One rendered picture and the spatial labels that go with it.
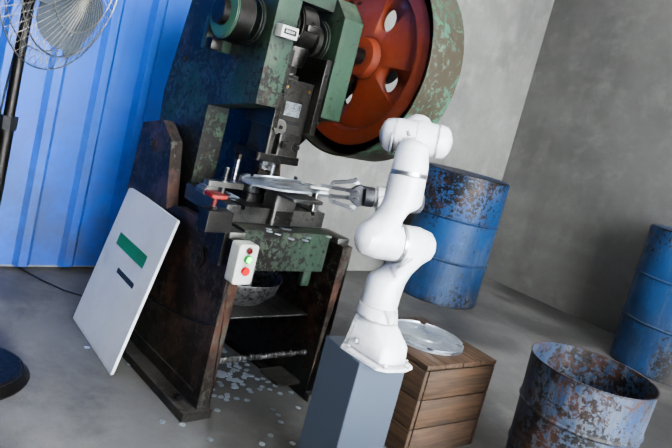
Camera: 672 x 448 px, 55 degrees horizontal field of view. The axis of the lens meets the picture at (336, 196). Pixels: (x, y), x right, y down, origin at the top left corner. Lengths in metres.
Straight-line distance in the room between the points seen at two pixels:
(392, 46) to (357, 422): 1.41
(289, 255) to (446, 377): 0.70
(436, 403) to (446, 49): 1.26
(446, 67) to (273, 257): 0.92
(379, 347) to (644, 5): 4.08
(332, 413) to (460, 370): 0.62
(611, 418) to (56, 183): 2.55
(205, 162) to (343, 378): 1.04
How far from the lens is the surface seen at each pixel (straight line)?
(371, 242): 1.79
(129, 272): 2.57
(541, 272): 5.45
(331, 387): 1.97
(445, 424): 2.51
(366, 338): 1.88
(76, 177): 3.36
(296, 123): 2.39
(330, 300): 2.46
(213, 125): 2.50
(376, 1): 2.72
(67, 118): 3.30
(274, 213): 2.31
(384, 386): 1.96
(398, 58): 2.55
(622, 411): 2.27
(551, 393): 2.27
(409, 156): 1.84
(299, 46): 2.39
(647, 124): 5.19
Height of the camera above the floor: 1.13
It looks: 8 degrees down
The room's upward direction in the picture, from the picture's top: 14 degrees clockwise
